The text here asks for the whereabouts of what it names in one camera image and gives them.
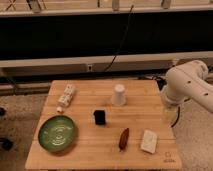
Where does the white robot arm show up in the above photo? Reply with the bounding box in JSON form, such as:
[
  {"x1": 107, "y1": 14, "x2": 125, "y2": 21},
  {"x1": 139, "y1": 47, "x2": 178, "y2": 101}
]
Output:
[{"x1": 160, "y1": 60, "x2": 213, "y2": 127}]

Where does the black eraser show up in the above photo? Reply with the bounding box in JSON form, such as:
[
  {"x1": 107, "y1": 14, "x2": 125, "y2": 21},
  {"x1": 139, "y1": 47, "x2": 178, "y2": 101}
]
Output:
[{"x1": 94, "y1": 110, "x2": 106, "y2": 125}]

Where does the green ceramic plate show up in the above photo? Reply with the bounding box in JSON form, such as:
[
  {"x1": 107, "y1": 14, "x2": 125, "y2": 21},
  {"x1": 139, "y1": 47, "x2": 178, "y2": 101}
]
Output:
[{"x1": 38, "y1": 115, "x2": 77, "y2": 153}]

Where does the white rectangular sponge block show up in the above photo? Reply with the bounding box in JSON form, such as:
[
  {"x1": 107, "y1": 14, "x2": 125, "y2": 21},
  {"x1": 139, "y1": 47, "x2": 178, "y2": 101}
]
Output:
[{"x1": 140, "y1": 130, "x2": 158, "y2": 154}]

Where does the brown sausage toy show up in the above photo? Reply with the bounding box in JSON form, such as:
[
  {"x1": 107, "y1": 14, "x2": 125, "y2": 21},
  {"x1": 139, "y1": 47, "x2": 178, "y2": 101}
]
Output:
[{"x1": 119, "y1": 128, "x2": 129, "y2": 150}]

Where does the wooden table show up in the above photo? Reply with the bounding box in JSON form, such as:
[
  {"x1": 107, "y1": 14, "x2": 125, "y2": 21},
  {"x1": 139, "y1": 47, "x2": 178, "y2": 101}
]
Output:
[{"x1": 25, "y1": 80, "x2": 182, "y2": 170}]

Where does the black hanging cable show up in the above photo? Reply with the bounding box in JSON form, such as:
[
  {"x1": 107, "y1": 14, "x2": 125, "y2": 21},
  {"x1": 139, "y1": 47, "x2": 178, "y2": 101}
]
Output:
[{"x1": 102, "y1": 4, "x2": 135, "y2": 73}]

